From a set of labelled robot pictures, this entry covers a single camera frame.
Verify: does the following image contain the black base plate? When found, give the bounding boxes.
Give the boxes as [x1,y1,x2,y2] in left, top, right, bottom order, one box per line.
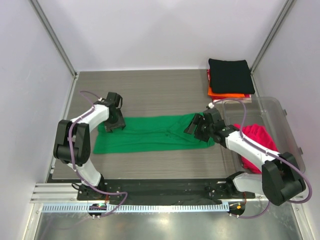
[76,178,256,206]

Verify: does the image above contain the pink t shirt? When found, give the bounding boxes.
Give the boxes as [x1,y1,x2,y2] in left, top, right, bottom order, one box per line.
[240,123,278,174]

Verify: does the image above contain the aluminium frame post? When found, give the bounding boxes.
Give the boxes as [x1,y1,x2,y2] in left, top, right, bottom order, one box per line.
[28,0,79,79]
[249,0,298,74]

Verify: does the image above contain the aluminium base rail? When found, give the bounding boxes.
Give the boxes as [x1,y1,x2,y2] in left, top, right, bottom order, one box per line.
[29,181,305,205]

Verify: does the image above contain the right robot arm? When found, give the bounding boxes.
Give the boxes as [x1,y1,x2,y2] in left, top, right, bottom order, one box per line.
[184,107,306,206]

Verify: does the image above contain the black folded t shirt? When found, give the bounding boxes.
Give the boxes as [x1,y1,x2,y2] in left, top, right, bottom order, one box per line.
[208,58,255,95]

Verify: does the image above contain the right aluminium frame post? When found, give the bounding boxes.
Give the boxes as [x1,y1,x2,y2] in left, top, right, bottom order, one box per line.
[249,0,298,74]

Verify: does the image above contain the clear plastic bin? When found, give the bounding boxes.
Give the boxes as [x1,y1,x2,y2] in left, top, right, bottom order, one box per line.
[217,97,306,173]

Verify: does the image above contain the white slotted cable duct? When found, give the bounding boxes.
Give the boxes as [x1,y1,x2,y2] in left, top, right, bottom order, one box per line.
[41,202,229,214]

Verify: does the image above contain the left aluminium frame post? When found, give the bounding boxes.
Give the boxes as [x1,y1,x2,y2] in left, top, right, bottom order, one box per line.
[28,0,79,79]

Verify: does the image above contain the orange folded t shirt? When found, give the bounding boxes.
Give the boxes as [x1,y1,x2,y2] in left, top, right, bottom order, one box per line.
[207,86,246,99]

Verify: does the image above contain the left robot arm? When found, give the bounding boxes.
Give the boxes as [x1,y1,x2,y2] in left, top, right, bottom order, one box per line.
[53,92,126,200]

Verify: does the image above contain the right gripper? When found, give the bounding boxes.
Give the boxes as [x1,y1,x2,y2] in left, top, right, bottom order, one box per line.
[184,113,214,143]

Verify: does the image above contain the green t shirt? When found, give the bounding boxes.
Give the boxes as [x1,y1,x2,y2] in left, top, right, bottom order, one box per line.
[93,113,215,155]

